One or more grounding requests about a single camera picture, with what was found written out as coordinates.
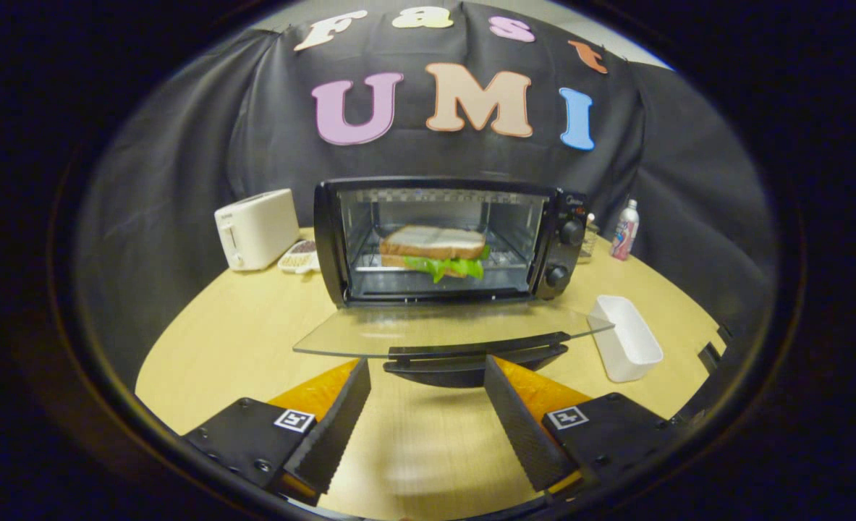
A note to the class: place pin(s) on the white rectangular plastic tray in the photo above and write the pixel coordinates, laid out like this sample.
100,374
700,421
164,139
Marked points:
626,340

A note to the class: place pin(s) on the lettuce sandwich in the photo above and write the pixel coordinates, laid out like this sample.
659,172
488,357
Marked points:
431,246

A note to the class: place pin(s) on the white bread toaster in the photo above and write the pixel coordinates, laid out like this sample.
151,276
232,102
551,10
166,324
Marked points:
254,228

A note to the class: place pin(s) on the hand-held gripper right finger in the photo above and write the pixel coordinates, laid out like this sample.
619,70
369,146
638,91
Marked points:
518,427

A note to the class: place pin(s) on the black backdrop cloth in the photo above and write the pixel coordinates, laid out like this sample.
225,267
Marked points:
181,166

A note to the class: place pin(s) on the black angular frame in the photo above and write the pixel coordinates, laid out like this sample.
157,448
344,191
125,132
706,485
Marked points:
710,356

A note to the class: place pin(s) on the clear glass jar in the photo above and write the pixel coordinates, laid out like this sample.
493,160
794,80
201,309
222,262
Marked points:
590,235

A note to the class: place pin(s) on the white spray bottle pink label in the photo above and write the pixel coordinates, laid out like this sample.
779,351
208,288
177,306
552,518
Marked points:
624,231

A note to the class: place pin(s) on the small white patterned dish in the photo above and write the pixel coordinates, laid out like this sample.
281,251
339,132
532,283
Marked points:
299,257

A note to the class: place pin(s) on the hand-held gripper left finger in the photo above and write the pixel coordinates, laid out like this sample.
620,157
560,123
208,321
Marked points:
341,427

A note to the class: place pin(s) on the black toaster oven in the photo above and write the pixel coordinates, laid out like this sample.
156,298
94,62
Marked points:
569,260

